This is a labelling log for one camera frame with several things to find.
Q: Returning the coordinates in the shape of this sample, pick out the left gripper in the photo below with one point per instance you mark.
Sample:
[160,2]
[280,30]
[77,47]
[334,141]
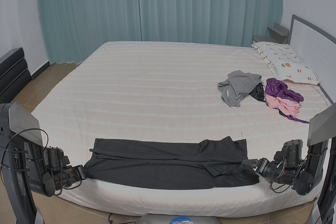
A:
[81,172]

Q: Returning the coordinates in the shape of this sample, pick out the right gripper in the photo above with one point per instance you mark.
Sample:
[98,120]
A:
[262,168]

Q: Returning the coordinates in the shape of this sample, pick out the black long-sleeved top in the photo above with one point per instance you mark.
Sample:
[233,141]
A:
[157,162]

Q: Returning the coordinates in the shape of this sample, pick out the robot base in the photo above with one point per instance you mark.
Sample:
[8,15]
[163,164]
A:
[157,220]

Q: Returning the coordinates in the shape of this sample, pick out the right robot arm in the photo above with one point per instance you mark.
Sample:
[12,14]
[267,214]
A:
[309,165]

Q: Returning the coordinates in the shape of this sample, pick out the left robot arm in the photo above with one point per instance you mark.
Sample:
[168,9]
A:
[34,165]

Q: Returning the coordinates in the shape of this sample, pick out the bed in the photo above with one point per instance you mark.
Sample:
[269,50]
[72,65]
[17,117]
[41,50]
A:
[144,81]

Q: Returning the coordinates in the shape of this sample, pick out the pink garment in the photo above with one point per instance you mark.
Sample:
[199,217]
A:
[274,103]

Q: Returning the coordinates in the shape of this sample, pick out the black patterned garment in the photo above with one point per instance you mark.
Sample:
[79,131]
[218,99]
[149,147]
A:
[258,93]

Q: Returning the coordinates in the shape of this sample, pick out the purple garment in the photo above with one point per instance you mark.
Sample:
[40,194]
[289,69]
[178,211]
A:
[273,87]

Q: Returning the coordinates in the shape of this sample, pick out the grey garment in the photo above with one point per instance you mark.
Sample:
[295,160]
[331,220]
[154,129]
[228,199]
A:
[236,83]

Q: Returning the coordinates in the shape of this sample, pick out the white printed pillow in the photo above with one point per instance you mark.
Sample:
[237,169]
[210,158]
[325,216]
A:
[288,62]

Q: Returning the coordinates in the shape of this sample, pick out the black chest of drawers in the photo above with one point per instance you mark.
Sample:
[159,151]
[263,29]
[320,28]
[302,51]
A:
[13,70]

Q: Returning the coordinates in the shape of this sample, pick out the grey bedside table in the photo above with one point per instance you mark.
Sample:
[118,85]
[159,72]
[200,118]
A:
[275,31]

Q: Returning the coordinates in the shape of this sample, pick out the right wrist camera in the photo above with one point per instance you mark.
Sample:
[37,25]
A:
[277,156]

